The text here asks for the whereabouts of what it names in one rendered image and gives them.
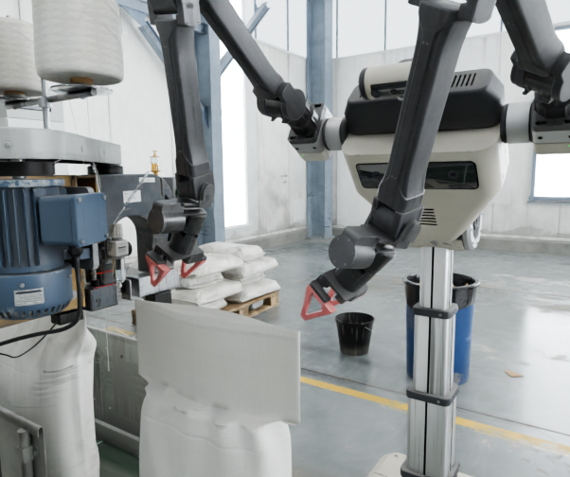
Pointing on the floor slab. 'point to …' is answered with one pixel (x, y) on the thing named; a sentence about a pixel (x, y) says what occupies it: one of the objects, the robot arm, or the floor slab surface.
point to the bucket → (354, 332)
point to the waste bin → (463, 295)
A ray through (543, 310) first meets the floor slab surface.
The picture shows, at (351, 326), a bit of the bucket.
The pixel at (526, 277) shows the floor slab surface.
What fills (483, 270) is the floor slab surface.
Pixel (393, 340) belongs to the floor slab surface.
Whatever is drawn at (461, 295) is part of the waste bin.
